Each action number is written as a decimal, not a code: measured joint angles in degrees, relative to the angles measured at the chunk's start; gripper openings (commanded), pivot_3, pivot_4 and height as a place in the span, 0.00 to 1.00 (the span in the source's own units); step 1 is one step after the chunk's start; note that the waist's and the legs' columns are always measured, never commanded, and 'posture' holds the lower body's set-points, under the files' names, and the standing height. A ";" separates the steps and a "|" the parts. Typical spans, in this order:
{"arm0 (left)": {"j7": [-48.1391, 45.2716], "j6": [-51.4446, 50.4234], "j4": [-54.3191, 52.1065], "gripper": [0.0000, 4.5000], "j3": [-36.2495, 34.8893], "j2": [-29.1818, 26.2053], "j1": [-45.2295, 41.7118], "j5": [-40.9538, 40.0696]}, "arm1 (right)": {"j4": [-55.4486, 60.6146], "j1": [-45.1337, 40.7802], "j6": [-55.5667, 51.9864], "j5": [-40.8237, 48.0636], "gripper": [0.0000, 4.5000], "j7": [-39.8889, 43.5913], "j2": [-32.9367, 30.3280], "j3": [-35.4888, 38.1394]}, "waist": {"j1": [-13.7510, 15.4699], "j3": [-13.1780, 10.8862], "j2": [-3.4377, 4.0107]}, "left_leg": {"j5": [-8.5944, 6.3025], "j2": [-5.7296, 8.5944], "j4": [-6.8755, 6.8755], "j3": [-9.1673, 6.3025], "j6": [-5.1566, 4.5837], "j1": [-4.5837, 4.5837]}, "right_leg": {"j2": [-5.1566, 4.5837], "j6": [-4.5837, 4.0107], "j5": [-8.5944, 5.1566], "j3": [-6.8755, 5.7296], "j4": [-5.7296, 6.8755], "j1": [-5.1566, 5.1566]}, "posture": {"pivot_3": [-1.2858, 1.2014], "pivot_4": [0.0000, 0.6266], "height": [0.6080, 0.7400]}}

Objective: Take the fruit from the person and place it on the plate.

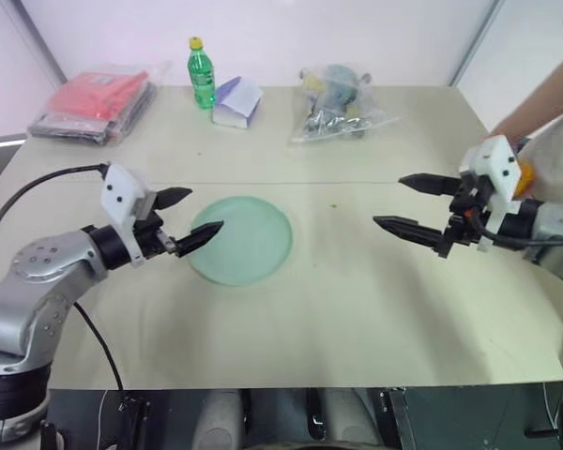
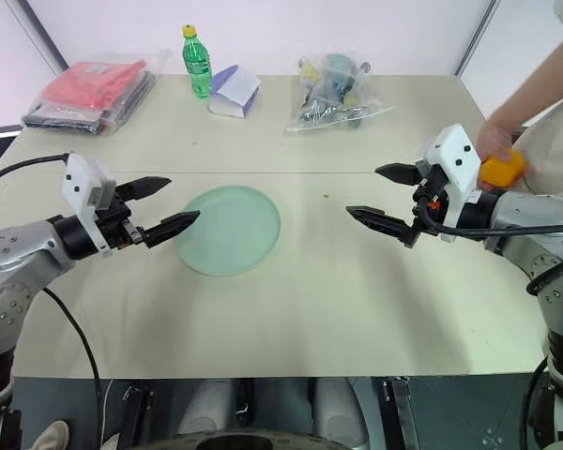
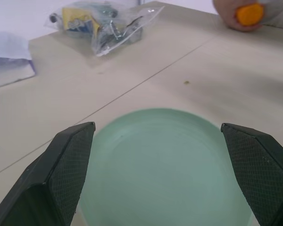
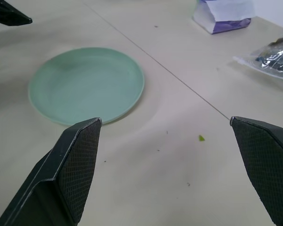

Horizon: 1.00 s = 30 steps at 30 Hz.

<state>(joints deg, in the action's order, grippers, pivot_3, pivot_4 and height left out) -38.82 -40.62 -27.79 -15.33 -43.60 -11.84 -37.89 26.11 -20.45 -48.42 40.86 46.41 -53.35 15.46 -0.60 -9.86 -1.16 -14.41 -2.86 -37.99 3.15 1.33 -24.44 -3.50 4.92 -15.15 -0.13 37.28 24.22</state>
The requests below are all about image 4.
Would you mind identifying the white and purple tissue pack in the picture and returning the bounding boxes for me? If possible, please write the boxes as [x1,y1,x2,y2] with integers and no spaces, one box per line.
[191,0,256,35]

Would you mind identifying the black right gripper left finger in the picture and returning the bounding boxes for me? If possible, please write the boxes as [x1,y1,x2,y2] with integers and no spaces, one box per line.
[0,117,103,226]

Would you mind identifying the clear plastic bag dark contents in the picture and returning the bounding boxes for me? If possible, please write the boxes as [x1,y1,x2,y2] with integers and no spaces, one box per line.
[233,35,283,82]

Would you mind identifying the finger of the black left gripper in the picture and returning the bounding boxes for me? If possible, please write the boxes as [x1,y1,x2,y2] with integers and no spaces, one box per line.
[0,0,33,27]

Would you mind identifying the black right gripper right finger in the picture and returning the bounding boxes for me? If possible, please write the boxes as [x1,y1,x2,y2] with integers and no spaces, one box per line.
[229,115,283,226]

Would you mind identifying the light green round plate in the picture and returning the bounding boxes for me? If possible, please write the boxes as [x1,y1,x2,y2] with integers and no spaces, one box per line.
[27,47,145,126]

